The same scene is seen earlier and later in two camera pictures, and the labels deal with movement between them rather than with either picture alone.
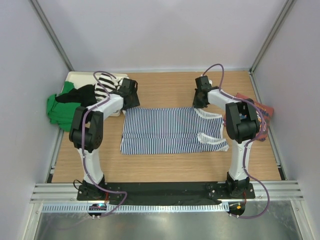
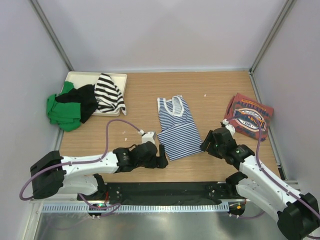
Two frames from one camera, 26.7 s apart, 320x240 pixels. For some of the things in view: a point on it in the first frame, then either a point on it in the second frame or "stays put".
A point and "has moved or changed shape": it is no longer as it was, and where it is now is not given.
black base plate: x=167 y=192 stays put
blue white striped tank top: x=169 y=130 has moved or changed shape
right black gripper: x=196 y=104 → x=210 y=137
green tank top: x=61 y=113 stays put
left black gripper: x=135 y=102 → x=161 y=161
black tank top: x=83 y=96 stays put
